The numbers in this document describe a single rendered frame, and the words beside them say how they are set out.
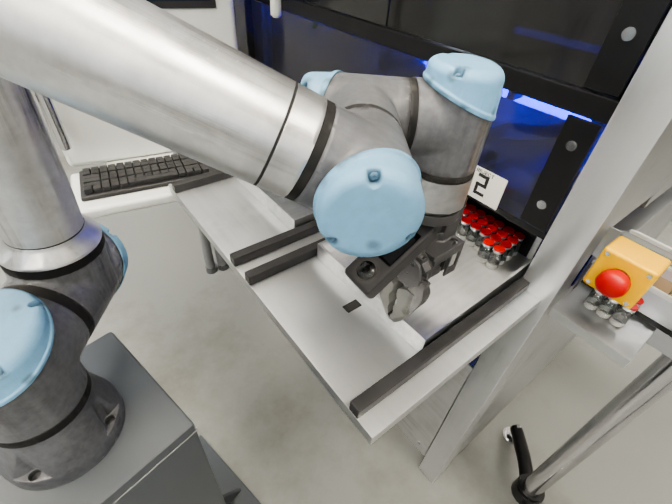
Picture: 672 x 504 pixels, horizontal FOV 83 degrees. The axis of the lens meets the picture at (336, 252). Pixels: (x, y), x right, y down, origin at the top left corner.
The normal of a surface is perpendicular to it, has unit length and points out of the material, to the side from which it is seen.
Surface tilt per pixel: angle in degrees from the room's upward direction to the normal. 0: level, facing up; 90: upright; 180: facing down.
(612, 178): 90
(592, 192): 90
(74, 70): 86
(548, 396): 0
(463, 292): 0
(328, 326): 0
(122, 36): 52
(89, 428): 72
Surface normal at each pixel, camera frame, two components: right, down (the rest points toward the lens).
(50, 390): 0.92, 0.30
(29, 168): 0.78, 0.48
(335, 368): 0.07, -0.75
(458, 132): 0.02, 0.65
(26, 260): 0.08, -0.06
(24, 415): 0.63, 0.54
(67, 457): 0.67, 0.26
